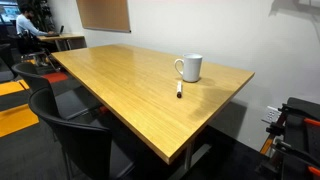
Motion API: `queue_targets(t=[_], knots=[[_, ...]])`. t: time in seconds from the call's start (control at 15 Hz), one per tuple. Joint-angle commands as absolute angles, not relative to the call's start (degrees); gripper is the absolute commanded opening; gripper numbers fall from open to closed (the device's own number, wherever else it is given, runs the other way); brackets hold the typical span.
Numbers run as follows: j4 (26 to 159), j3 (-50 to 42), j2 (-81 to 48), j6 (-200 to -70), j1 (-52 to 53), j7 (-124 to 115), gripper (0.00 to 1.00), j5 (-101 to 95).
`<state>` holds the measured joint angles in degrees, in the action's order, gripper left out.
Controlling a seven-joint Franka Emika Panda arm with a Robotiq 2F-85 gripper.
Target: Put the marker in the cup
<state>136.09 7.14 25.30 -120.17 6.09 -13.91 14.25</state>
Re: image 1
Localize white marker with dark cap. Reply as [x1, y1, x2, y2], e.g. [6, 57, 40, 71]
[177, 81, 182, 98]

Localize wooden table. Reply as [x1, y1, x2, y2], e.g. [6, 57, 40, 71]
[54, 44, 254, 164]

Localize white ceramic mug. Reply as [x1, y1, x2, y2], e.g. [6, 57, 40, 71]
[174, 53, 203, 83]

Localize far black chair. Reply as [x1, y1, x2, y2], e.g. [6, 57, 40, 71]
[12, 63, 102, 120]

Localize black chair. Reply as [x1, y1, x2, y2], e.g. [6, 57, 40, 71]
[12, 63, 102, 120]
[29, 88, 135, 180]

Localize cork pin board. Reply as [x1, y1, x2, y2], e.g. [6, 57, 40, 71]
[76, 0, 131, 32]

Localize near black chair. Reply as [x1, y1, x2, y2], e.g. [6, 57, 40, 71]
[29, 88, 135, 180]

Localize small wooden desk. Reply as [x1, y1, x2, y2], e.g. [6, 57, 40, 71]
[38, 34, 83, 51]

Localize black laptop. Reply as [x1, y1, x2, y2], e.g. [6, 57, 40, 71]
[47, 25, 65, 37]

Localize black robot mounting stand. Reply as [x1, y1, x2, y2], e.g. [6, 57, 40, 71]
[257, 97, 320, 180]

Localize seated person in blue shirt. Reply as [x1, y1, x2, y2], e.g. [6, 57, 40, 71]
[16, 4, 53, 36]

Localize white wall power outlet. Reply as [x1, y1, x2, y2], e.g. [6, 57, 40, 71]
[261, 106, 281, 124]

